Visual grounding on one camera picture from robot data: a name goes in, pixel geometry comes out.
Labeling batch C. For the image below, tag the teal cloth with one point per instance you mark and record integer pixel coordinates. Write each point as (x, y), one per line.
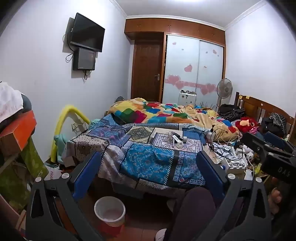
(60, 146)

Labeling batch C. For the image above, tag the red plush toy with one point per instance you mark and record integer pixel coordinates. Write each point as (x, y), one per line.
(246, 124)

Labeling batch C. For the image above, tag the white cloth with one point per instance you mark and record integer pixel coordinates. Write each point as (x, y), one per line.
(9, 102)

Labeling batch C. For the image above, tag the colourful checked blanket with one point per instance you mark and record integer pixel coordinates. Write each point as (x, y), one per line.
(157, 112)

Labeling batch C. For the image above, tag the white power strip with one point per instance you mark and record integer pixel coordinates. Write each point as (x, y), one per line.
(235, 165)

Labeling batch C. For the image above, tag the black wall television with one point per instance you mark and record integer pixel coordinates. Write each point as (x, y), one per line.
(86, 32)

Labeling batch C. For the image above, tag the white and red bin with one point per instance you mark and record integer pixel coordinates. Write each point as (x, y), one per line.
(109, 213)

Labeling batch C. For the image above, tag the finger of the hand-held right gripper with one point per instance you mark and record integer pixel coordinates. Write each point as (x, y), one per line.
(282, 144)
(254, 141)

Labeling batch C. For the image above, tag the brown wooden door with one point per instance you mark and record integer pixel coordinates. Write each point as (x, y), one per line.
(146, 69)

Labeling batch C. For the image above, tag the black patterned clothing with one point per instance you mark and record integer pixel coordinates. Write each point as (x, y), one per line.
(275, 122)

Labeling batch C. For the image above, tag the white shopping bag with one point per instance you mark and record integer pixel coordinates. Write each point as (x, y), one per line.
(52, 173)

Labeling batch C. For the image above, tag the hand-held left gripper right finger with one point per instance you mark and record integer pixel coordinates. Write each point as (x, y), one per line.
(209, 171)

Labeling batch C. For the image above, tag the small black wall monitor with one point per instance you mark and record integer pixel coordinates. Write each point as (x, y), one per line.
(84, 59)

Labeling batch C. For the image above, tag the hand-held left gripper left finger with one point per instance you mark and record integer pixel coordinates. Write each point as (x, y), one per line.
(89, 173)

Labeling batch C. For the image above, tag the standing electric fan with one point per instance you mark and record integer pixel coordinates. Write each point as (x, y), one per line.
(224, 87)

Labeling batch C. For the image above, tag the brown wooden headboard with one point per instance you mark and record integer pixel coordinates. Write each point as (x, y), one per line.
(256, 107)

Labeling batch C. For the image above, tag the green patterned bag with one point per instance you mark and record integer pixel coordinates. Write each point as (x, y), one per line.
(13, 176)

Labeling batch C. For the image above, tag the orange cardboard box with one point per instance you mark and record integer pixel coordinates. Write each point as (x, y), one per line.
(23, 129)

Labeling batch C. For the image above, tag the person's leg in dark trousers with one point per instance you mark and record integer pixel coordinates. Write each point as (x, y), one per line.
(192, 213)

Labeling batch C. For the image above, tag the yellow foam tube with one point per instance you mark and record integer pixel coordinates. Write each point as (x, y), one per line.
(69, 110)

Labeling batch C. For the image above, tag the person's right hand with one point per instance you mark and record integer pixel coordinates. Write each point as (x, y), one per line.
(275, 199)

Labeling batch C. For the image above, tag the black striped bag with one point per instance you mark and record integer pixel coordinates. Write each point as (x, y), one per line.
(230, 110)

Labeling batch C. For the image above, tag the blue patchwork bedspread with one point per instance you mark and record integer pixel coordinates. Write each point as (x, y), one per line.
(143, 160)

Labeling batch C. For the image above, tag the wooden wardrobe with frosted doors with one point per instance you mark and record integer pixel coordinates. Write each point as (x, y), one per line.
(194, 62)

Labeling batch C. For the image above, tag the small white cabinet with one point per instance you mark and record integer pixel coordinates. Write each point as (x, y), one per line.
(186, 99)

